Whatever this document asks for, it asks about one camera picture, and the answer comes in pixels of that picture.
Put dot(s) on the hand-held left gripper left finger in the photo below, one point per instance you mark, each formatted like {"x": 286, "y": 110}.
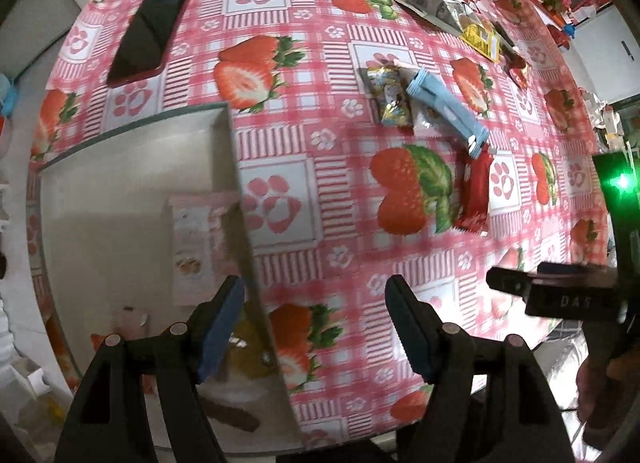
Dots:
{"x": 222, "y": 328}

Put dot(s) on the pink cookie snack packet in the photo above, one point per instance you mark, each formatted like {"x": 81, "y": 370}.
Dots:
{"x": 192, "y": 243}

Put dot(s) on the black phone red case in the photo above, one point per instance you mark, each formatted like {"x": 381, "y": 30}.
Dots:
{"x": 145, "y": 33}

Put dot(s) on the colourful cartoon snack packet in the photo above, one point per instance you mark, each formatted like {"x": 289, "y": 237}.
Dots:
{"x": 390, "y": 93}

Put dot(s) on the clear white snack packet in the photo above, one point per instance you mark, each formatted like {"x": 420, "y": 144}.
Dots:
{"x": 425, "y": 122}

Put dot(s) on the small blue toy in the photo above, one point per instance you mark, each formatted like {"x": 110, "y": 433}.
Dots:
{"x": 569, "y": 31}

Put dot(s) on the translucent white plastic box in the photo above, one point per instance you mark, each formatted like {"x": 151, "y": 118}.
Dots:
{"x": 125, "y": 193}

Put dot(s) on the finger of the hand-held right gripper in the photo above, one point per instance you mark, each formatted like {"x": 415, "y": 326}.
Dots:
{"x": 507, "y": 279}

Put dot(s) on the small pink snack packet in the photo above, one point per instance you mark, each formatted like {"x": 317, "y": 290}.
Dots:
{"x": 131, "y": 323}

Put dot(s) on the dark snack stick packet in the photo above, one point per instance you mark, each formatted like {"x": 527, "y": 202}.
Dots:
{"x": 507, "y": 43}

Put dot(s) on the red twisted candy wrapper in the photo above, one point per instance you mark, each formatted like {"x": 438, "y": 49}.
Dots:
{"x": 520, "y": 77}

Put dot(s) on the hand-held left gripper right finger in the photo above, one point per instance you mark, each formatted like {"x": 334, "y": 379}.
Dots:
{"x": 415, "y": 338}

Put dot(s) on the large white green snack bag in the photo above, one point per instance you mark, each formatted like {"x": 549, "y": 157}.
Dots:
{"x": 430, "y": 3}

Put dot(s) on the brown snack stick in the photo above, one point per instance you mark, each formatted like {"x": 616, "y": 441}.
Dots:
{"x": 230, "y": 413}

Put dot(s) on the golden yellow snack packet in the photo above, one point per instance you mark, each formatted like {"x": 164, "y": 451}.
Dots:
{"x": 250, "y": 358}

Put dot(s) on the light blue snack packet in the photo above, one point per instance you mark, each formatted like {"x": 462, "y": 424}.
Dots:
{"x": 445, "y": 105}

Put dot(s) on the person's right hand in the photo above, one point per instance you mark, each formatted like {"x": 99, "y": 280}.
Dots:
{"x": 600, "y": 393}

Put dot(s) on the yellow flat snack packet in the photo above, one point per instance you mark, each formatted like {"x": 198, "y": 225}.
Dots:
{"x": 482, "y": 40}

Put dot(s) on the long red snack packet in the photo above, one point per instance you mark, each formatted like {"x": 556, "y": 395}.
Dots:
{"x": 475, "y": 193}

